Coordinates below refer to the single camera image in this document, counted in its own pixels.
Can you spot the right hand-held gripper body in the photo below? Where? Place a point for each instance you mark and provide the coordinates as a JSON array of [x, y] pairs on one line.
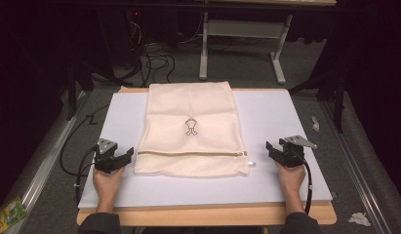
[[292, 156]]

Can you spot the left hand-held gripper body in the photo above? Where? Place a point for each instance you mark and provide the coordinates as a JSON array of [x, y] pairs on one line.
[[105, 161]]

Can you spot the cream mesh laundry bag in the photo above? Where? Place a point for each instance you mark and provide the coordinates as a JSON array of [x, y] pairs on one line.
[[191, 107]]

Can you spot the person's right hand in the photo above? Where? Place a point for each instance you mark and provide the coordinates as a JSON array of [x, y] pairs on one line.
[[292, 178]]

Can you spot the person's left hand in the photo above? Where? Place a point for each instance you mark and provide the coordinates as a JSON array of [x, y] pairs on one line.
[[107, 187]]

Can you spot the white foam mat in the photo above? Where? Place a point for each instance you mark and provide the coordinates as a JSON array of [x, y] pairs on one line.
[[269, 123]]

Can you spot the small white plastic scrap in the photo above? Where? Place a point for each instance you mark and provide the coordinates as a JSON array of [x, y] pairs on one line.
[[315, 124]]

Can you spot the black metal stand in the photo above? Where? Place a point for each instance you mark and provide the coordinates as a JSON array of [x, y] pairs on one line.
[[339, 97], [72, 87]]

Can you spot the crumpled white tissue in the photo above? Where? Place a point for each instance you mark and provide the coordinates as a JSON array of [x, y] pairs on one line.
[[359, 219]]

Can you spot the green printed packet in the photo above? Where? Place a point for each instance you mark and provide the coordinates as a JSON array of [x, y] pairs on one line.
[[8, 216]]

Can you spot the dark curtain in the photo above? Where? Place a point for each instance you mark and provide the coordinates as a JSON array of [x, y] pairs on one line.
[[377, 65], [25, 81]]

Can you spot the metal floor rail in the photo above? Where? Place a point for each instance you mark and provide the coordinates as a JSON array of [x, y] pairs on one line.
[[354, 169], [42, 175]]

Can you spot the white desk frame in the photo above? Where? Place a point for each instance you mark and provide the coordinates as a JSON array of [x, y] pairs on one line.
[[243, 29]]

